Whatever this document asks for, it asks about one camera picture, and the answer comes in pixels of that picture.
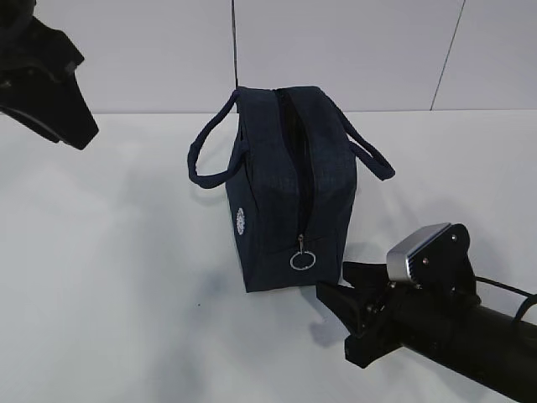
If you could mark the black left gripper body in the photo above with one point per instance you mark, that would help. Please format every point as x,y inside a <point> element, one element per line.
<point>38,63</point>

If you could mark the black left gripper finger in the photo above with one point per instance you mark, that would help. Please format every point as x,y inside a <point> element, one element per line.
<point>55,110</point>

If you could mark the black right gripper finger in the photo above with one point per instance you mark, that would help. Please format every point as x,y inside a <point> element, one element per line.
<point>364,276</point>
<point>354,307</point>

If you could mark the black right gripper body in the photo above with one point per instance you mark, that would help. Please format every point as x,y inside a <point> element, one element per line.
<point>374,332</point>

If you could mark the dark blue lunch bag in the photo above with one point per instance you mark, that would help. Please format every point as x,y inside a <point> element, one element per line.
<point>291,182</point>

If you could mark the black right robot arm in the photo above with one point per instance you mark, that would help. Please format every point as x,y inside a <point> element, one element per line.
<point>457,332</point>

